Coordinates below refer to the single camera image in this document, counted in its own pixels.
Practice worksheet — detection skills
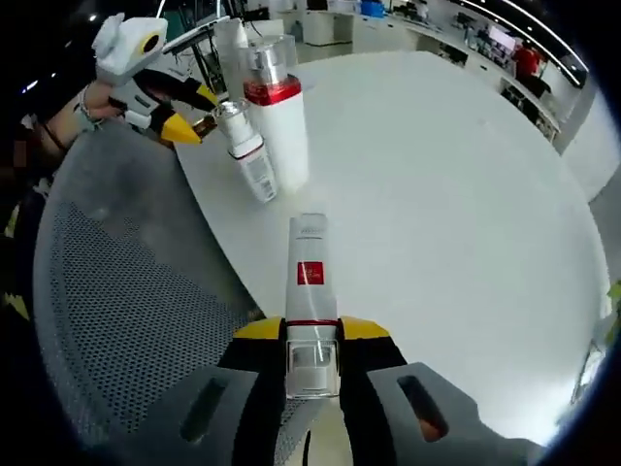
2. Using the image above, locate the plain white skincare tube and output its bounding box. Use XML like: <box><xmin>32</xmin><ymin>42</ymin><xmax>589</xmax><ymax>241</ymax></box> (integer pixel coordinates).
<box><xmin>212</xmin><ymin>17</ymin><xmax>252</xmax><ymax>106</ymax></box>

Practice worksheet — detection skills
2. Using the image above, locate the large white skincare bottle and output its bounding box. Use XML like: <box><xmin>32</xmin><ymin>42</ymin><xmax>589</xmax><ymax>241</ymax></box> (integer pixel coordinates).
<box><xmin>242</xmin><ymin>33</ymin><xmax>311</xmax><ymax>194</ymax></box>

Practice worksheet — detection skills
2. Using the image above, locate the red label white skincare tube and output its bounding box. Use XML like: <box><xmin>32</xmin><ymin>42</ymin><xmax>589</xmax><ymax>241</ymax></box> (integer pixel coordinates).
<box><xmin>284</xmin><ymin>212</ymin><xmax>341</xmax><ymax>400</ymax></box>

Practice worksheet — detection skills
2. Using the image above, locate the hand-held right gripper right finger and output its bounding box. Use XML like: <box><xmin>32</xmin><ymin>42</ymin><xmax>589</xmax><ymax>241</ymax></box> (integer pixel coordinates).
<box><xmin>338</xmin><ymin>315</ymin><xmax>540</xmax><ymax>466</ymax></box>

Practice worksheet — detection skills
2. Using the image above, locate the white laptop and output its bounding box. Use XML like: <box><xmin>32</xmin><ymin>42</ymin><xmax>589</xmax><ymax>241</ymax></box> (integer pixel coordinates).
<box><xmin>162</xmin><ymin>14</ymin><xmax>232</xmax><ymax>55</ymax></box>

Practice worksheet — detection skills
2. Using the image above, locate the person's left hand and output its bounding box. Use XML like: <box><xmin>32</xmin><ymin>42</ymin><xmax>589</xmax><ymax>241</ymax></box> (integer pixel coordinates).
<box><xmin>82</xmin><ymin>82</ymin><xmax>125</xmax><ymax>122</ymax></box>

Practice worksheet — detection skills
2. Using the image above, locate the long white workbench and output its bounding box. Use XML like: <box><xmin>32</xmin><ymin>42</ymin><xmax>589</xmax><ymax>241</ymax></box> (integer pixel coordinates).
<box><xmin>278</xmin><ymin>0</ymin><xmax>567</xmax><ymax>142</ymax></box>

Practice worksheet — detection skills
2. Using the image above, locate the beaded bracelet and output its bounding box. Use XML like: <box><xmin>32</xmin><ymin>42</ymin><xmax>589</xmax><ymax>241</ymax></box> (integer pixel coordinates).
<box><xmin>75</xmin><ymin>89</ymin><xmax>106</xmax><ymax>133</ymax></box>

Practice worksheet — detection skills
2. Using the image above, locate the grey mesh chair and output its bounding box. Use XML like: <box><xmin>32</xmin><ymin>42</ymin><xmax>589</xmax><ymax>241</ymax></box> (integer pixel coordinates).
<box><xmin>31</xmin><ymin>118</ymin><xmax>324</xmax><ymax>466</ymax></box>

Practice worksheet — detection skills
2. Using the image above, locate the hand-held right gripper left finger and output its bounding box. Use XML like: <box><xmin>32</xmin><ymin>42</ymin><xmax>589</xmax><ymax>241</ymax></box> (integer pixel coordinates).
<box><xmin>130</xmin><ymin>316</ymin><xmax>292</xmax><ymax>466</ymax></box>

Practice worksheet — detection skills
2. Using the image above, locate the small white skincare bottle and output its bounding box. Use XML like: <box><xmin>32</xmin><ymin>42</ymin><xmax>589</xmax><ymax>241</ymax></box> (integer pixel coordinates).
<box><xmin>211</xmin><ymin>98</ymin><xmax>279</xmax><ymax>204</ymax></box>

